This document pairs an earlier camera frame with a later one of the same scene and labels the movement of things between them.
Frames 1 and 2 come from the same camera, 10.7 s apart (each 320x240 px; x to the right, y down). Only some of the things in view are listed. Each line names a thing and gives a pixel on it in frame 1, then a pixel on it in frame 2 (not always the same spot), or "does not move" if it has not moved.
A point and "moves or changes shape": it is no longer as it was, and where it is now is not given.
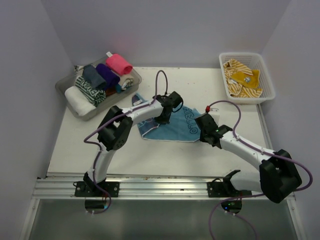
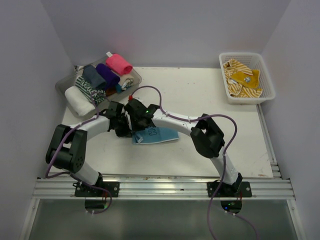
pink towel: x=119 y=64 does not move
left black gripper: x=162 y=121 → x=126 y=132
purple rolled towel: x=109 y=78 does not move
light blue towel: x=183 y=126 moves or changes shape
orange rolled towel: x=110 y=91 does not move
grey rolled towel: x=91 y=76 does not move
